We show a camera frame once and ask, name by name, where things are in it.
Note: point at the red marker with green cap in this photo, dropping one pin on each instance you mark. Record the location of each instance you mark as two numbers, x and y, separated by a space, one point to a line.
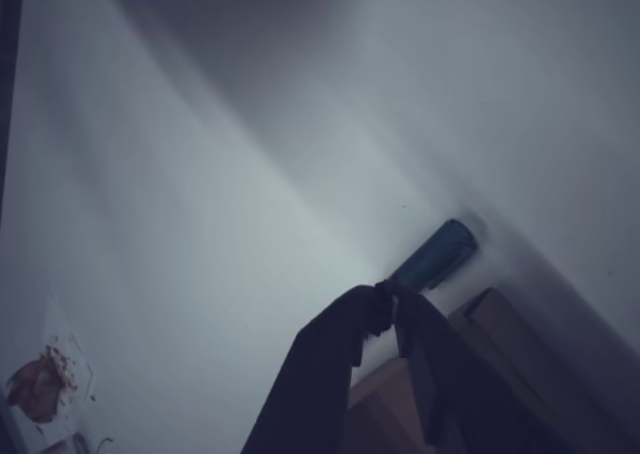
435 254

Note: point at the brown stained paper scrap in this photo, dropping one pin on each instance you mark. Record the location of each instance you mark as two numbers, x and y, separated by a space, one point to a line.
35 389

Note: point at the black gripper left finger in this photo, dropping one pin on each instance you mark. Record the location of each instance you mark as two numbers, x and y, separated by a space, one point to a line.
310 379

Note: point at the open cardboard box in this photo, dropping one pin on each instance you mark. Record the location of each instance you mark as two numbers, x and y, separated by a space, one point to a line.
492 319

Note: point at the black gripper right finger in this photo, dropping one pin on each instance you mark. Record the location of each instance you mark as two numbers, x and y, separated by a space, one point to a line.
450 389

